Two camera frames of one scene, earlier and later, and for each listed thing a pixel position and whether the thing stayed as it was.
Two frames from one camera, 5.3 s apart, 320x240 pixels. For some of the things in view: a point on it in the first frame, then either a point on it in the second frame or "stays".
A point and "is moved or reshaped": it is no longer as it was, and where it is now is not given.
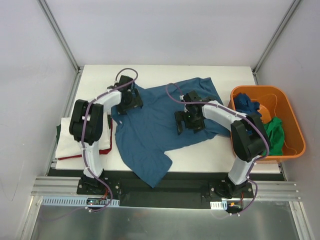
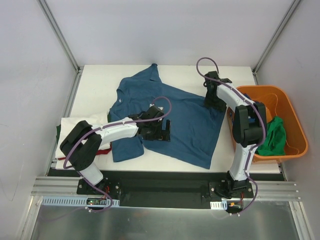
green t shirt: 275,132 stays
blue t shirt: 144,134 is moved or reshaped
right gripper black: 187,122 to 215,101
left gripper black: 133,103 to 164,133
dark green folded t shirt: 58,127 stays
